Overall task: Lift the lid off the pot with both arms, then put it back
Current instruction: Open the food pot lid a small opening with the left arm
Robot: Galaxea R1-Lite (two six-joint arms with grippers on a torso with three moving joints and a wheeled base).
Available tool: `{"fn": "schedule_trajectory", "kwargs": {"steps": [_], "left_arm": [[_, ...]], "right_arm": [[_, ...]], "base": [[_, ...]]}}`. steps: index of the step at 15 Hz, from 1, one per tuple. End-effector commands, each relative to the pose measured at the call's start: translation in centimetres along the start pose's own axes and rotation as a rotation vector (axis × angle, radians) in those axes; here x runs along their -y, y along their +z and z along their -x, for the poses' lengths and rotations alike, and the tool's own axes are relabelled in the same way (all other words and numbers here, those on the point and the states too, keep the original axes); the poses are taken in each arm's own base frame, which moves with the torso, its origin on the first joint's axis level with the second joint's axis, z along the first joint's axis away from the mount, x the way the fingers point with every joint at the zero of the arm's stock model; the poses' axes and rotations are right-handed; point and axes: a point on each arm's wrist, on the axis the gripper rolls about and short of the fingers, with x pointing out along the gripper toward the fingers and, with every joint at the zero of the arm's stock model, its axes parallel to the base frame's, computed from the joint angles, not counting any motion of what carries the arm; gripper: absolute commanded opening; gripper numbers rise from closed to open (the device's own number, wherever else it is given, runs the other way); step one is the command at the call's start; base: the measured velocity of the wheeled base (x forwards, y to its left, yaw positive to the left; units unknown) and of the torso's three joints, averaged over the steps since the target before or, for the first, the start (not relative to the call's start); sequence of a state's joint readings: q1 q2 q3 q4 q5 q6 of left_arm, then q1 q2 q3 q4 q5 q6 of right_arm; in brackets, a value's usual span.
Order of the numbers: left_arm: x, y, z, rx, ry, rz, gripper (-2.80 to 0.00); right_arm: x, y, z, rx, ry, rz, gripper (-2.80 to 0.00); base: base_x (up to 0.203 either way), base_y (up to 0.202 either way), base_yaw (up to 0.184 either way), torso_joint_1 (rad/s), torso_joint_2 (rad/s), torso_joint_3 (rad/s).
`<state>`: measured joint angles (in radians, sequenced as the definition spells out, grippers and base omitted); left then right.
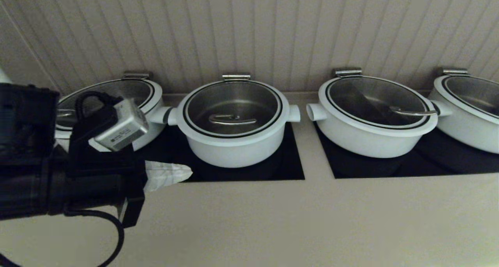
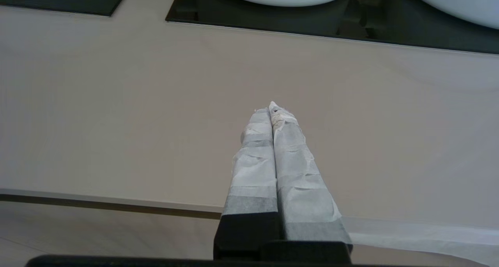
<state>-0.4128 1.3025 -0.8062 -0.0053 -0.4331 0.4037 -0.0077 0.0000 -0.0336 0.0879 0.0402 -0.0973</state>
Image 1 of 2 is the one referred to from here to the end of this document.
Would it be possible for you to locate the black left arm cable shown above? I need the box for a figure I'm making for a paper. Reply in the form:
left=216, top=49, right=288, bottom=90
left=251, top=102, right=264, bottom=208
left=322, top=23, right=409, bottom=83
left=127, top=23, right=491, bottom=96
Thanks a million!
left=0, top=91, right=126, bottom=267

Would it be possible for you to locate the black glass induction cooktop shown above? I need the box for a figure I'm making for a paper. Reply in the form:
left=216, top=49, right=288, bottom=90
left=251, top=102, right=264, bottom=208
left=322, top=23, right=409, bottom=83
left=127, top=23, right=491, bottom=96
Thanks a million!
left=314, top=122, right=499, bottom=179
left=133, top=122, right=305, bottom=182

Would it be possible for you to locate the chrome hinge bracket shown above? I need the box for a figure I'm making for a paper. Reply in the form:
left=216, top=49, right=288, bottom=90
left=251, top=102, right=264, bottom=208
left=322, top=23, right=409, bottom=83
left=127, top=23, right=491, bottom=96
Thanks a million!
left=124, top=71, right=152, bottom=81
left=223, top=73, right=251, bottom=83
left=334, top=68, right=363, bottom=79
left=442, top=68, right=469, bottom=78

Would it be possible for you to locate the glass lid with white rim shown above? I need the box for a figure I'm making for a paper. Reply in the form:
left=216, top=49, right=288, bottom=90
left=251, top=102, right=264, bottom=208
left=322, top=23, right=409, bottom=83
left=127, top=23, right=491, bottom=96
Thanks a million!
left=318, top=76, right=439, bottom=138
left=434, top=75, right=499, bottom=126
left=177, top=80, right=291, bottom=147
left=56, top=79, right=163, bottom=140

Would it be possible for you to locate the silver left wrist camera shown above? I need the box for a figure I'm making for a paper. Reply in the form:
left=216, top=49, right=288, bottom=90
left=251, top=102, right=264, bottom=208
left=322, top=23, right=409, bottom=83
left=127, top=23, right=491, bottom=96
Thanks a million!
left=93, top=99, right=150, bottom=152

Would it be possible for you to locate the white deep cooking pot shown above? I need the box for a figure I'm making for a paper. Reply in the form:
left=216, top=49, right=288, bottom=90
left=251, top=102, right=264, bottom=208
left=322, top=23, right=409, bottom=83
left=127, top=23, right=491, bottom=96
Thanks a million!
left=168, top=104, right=301, bottom=169

